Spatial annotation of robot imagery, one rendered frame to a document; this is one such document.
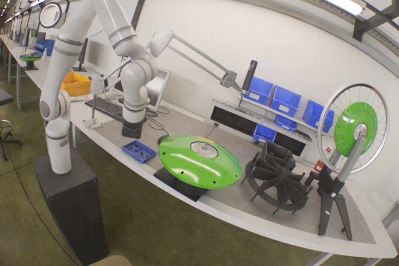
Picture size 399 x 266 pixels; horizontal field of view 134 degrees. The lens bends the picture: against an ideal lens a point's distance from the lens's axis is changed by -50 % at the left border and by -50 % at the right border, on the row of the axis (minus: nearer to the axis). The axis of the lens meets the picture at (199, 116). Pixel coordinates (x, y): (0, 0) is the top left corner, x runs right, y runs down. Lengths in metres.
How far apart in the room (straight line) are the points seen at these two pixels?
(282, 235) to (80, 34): 0.94
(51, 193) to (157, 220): 1.15
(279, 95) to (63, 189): 1.46
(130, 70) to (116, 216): 1.40
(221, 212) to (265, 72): 1.10
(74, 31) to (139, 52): 0.20
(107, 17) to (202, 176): 0.50
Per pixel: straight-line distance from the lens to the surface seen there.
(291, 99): 1.43
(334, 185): 1.01
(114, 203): 1.74
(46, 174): 0.79
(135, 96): 0.46
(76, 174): 0.77
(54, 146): 0.69
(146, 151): 0.82
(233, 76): 0.86
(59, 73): 0.55
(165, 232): 1.61
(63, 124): 0.67
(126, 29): 0.44
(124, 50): 0.43
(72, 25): 0.53
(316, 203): 1.07
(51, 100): 0.59
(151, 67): 0.44
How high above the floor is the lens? 1.38
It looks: 18 degrees down
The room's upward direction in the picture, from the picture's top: 18 degrees clockwise
